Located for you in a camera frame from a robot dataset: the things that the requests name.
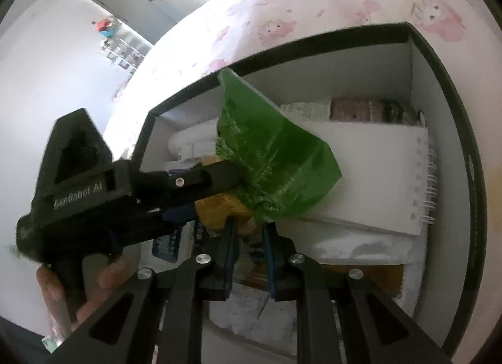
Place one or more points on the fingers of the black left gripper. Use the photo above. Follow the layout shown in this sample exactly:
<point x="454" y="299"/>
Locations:
<point x="167" y="201"/>

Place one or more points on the black storage box white interior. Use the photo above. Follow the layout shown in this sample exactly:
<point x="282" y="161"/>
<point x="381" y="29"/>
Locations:
<point x="395" y="62"/>

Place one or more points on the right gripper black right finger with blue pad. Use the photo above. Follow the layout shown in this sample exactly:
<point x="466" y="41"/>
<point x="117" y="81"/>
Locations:
<point x="340" y="318"/>

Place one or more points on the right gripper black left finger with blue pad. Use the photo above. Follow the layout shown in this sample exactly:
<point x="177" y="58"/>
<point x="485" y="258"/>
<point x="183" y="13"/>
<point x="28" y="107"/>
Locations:
<point x="157" y="317"/>

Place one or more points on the white wire shelf rack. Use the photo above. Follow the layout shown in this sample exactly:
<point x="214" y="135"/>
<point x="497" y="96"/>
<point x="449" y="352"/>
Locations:
<point x="122" y="46"/>

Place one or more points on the white lint roller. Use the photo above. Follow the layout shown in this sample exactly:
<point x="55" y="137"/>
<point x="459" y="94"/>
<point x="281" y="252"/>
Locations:
<point x="195" y="142"/>

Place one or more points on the grey door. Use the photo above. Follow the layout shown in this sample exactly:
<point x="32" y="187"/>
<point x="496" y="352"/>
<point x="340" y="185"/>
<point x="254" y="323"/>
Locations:
<point x="129" y="3"/>

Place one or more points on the white spiral notebook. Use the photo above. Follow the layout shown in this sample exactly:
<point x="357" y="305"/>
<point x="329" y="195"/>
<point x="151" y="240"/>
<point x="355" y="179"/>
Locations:
<point x="387" y="179"/>

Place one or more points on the pink cartoon print bedsheet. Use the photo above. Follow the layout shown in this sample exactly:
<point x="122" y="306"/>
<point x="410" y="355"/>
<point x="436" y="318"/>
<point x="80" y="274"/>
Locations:
<point x="462" y="32"/>

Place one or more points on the yellow snack bag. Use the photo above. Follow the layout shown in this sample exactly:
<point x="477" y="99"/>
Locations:
<point x="214" y="210"/>

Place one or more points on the white blue wet wipes pack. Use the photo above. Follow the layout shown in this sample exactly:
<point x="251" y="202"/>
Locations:
<point x="175" y="244"/>

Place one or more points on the green snack bag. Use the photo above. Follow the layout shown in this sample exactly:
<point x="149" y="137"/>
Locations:
<point x="286" y="169"/>

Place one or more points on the person's left hand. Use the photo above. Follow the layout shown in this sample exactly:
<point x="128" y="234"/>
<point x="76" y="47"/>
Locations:
<point x="103" y="286"/>

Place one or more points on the brown patterned tube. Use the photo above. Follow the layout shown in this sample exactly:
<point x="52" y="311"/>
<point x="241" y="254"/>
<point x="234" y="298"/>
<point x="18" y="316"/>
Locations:
<point x="373" y="111"/>

